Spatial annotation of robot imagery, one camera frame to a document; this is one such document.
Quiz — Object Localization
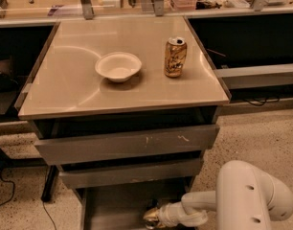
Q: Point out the grey top drawer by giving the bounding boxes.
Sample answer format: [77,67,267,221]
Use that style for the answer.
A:
[34,125,219,165]

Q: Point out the grey middle drawer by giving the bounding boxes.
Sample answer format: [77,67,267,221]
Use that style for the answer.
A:
[59,157,203,189]

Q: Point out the grey drawer cabinet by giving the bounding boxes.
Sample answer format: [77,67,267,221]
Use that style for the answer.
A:
[17,16,229,230]

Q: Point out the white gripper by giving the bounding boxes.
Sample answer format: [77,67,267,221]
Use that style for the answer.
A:
[143,202,209,230]

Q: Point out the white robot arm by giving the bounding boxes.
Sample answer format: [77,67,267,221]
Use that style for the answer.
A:
[144,160,293,230]

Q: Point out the black floor cable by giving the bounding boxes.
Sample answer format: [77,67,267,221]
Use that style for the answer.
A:
[0,168,57,230]

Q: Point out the grey open bottom drawer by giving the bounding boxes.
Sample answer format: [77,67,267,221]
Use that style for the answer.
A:
[80,178,190,230]

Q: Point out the white paper bowl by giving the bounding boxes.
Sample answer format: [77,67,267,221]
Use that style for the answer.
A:
[95,52,142,82]

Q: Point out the gold patterned soda can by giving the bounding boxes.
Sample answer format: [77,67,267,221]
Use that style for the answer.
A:
[164,36,187,78]

